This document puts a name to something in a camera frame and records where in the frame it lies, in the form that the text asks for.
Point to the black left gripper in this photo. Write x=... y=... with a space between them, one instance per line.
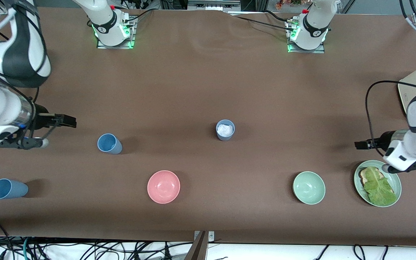
x=384 y=139

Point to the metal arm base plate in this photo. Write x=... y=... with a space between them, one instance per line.
x=116 y=46
x=307 y=51

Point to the toasted bread slice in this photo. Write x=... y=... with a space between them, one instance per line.
x=364 y=177

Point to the grey metal device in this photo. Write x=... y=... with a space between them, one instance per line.
x=213 y=5

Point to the blue plastic cup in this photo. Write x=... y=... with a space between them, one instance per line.
x=225 y=138
x=107 y=142
x=13 y=189

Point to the pale green plate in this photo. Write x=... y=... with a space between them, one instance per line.
x=394 y=180

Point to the silver metal bracket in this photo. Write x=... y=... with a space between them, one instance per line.
x=211 y=236

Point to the pink bowl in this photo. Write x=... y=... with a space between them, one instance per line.
x=163 y=187

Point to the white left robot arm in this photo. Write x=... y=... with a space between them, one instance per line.
x=410 y=151

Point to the pale green bowl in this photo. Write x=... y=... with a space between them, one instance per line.
x=309 y=187

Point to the crumpled white paper wad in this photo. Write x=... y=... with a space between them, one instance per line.
x=225 y=130

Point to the green lettuce leaf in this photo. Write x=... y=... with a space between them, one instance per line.
x=377 y=187

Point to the grey metal pole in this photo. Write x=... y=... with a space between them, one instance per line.
x=198 y=249

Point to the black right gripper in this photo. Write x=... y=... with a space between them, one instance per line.
x=42 y=119

